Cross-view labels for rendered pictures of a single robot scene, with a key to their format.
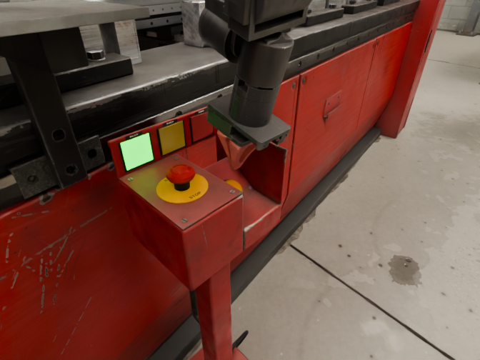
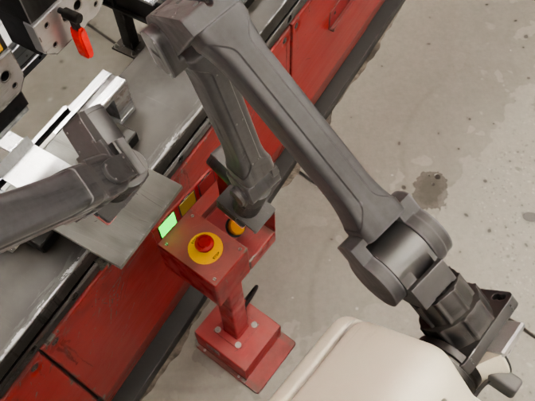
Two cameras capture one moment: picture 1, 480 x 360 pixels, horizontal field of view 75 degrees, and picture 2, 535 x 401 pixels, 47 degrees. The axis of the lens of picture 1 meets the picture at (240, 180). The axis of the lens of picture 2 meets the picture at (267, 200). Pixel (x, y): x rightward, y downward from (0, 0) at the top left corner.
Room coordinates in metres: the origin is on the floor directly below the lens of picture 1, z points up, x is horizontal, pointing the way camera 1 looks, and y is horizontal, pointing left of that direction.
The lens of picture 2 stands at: (-0.20, 0.00, 1.93)
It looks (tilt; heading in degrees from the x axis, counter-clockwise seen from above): 61 degrees down; 355
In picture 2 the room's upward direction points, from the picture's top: 2 degrees counter-clockwise
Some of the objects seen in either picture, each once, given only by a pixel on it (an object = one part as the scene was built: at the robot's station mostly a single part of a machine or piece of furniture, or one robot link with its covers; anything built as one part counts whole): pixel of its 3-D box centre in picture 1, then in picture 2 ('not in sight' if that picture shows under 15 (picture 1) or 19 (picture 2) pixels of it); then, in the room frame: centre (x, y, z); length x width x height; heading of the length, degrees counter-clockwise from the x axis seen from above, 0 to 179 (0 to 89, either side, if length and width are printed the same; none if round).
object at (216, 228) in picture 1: (204, 187); (217, 235); (0.39, 0.06, 0.75); 0.20 x 0.16 x 0.18; 136
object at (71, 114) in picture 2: not in sight; (38, 150); (0.49, 0.36, 0.99); 0.20 x 0.03 x 0.03; 143
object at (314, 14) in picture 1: (320, 16); not in sight; (1.24, -0.28, 0.89); 0.30 x 0.05 x 0.03; 143
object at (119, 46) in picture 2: not in sight; (130, 42); (1.70, 0.37, 0.01); 0.12 x 0.12 x 0.03; 53
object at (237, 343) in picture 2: not in sight; (236, 327); (0.39, 0.06, 0.13); 0.10 x 0.10 x 0.01; 46
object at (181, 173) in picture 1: (181, 180); (205, 245); (0.35, 0.08, 0.79); 0.04 x 0.04 x 0.04
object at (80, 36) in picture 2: not in sight; (76, 33); (0.56, 0.23, 1.20); 0.04 x 0.02 x 0.10; 53
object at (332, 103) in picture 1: (334, 103); (343, 6); (1.19, -0.38, 0.59); 0.15 x 0.02 x 0.07; 143
